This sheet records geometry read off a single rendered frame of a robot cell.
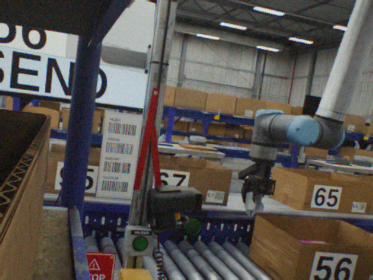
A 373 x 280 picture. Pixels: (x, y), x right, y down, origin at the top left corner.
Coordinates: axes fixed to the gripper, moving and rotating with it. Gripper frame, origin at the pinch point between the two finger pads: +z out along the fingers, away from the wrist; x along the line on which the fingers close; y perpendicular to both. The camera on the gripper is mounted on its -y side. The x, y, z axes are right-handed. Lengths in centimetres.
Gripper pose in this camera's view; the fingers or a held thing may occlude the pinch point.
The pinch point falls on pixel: (249, 213)
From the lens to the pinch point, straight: 135.0
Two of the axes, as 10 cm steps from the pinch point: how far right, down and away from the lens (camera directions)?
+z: -1.3, 9.9, 1.1
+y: 2.4, 1.3, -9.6
